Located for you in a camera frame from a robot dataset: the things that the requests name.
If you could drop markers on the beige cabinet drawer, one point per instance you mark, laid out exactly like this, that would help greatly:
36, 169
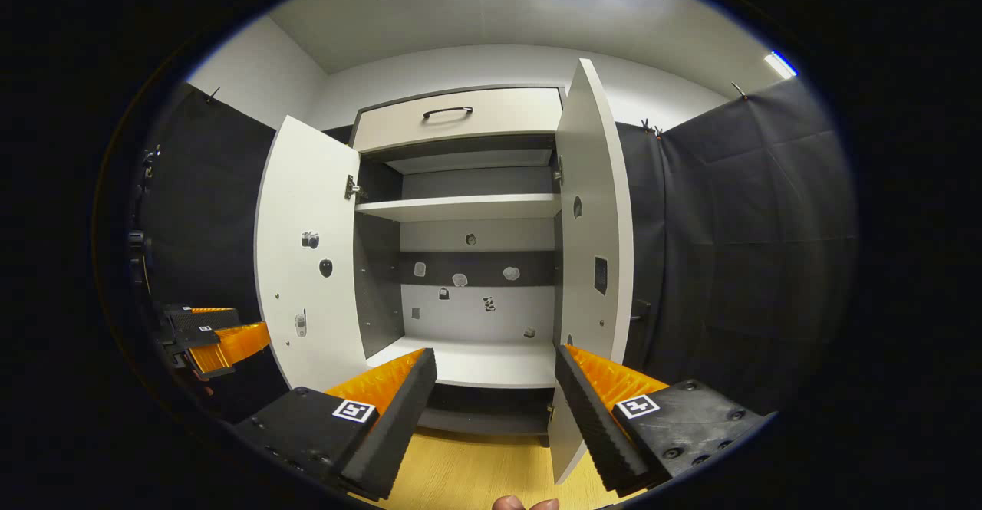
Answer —
506, 119

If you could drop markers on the white cabinet shelf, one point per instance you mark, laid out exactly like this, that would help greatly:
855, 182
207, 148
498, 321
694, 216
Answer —
460, 207

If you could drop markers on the metal door hinge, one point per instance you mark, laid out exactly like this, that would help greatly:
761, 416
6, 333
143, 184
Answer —
353, 188
558, 171

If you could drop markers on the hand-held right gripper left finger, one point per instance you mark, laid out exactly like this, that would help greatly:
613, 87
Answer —
399, 418

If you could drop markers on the black binder clip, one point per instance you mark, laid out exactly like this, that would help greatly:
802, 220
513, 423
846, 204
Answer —
650, 128

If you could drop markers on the beige cabinet door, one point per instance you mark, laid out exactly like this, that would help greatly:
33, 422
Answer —
299, 188
591, 211

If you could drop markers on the small ceiling light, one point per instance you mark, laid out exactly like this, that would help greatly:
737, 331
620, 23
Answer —
780, 65

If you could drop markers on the black backdrop cloth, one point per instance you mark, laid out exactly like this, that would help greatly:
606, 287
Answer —
752, 249

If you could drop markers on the beige double-door shoe cabinet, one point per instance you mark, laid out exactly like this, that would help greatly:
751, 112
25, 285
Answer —
476, 310

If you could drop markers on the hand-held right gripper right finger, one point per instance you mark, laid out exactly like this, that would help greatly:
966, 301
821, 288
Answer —
598, 426

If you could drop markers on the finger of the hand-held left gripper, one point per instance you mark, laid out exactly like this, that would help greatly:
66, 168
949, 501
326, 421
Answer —
230, 345
199, 320

